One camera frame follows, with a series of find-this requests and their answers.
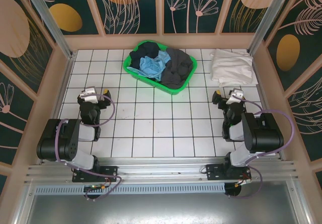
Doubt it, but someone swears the green plastic laundry basket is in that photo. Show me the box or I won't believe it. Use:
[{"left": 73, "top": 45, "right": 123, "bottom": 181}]
[{"left": 122, "top": 40, "right": 198, "bottom": 96}]

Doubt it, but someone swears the light blue printed t-shirt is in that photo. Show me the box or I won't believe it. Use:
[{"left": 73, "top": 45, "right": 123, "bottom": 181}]
[{"left": 137, "top": 50, "right": 172, "bottom": 83}]

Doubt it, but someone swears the folded white t-shirt stack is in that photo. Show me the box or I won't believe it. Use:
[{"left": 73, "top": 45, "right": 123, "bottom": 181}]
[{"left": 209, "top": 48, "right": 259, "bottom": 88}]

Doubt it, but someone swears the dark grey t-shirt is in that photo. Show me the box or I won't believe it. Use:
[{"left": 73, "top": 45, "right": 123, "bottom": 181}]
[{"left": 159, "top": 47, "right": 194, "bottom": 89}]

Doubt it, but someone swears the navy blue t-shirt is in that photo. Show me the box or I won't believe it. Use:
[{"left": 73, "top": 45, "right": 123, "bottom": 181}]
[{"left": 129, "top": 41, "right": 162, "bottom": 70}]

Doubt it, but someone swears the grey metal shelf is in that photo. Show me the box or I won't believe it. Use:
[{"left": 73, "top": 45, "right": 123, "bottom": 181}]
[{"left": 15, "top": 180, "right": 311, "bottom": 224}]

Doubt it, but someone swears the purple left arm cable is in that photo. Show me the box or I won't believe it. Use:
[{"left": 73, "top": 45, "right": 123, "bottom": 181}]
[{"left": 54, "top": 94, "right": 124, "bottom": 202}]

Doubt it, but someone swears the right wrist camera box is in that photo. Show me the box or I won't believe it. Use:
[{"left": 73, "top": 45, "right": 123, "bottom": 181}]
[{"left": 225, "top": 89, "right": 245, "bottom": 105}]

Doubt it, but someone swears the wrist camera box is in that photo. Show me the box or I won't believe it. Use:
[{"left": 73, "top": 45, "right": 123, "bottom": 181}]
[
  {"left": 79, "top": 87, "right": 99, "bottom": 103},
  {"left": 225, "top": 89, "right": 245, "bottom": 105}
]

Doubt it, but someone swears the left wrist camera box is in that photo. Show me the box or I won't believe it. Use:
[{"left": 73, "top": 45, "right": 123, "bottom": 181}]
[{"left": 79, "top": 87, "right": 99, "bottom": 103}]

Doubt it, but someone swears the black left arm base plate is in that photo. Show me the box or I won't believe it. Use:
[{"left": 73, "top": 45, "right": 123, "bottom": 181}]
[{"left": 72, "top": 165, "right": 119, "bottom": 183}]

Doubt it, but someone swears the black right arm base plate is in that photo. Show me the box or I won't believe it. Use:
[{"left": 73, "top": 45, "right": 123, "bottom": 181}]
[{"left": 205, "top": 163, "right": 253, "bottom": 182}]

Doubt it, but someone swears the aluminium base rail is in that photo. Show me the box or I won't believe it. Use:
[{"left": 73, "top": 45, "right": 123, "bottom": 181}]
[{"left": 24, "top": 157, "right": 300, "bottom": 185}]

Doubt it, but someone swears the aluminium frame post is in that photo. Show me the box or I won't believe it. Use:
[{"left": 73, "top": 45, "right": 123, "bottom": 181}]
[
  {"left": 21, "top": 0, "right": 76, "bottom": 61},
  {"left": 247, "top": 0, "right": 297, "bottom": 55}
]

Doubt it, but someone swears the slotted grey cable duct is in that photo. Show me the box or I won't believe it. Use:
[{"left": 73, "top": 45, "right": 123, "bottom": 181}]
[{"left": 34, "top": 183, "right": 226, "bottom": 195}]

